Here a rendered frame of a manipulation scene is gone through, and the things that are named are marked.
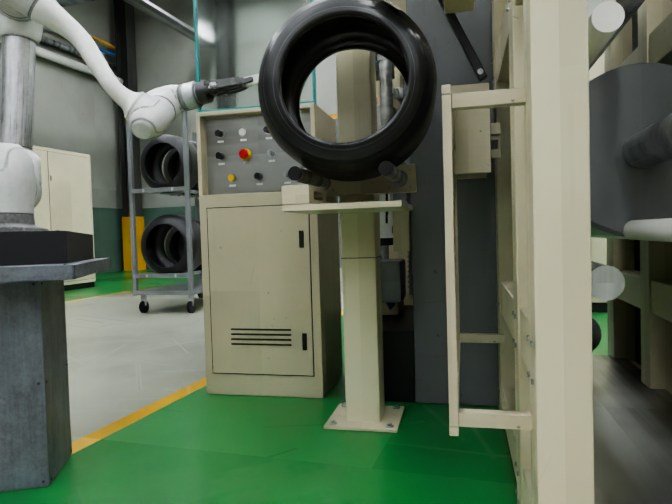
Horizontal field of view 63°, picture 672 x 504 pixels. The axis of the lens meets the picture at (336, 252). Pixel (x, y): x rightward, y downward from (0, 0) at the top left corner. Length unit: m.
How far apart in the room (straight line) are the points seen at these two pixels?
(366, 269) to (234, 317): 0.74
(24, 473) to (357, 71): 1.67
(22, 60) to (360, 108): 1.15
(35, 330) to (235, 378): 1.02
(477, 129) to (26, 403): 1.63
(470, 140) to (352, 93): 0.47
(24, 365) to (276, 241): 1.09
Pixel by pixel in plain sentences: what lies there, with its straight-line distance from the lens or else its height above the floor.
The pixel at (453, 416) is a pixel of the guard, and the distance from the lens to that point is 1.17.
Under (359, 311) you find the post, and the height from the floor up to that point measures 0.42.
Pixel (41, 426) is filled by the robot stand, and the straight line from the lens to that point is 1.87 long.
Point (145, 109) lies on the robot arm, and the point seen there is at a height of 1.11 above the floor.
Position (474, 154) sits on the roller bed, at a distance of 1.92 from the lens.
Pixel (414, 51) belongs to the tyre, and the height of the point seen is 1.24.
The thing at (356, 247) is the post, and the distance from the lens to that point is 2.01.
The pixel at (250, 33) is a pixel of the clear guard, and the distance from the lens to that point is 2.60.
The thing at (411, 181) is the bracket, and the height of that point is 0.89.
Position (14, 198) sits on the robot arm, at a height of 0.84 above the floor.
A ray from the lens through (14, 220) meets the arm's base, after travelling 1.87.
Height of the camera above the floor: 0.72
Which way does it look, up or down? 2 degrees down
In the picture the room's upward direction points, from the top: 2 degrees counter-clockwise
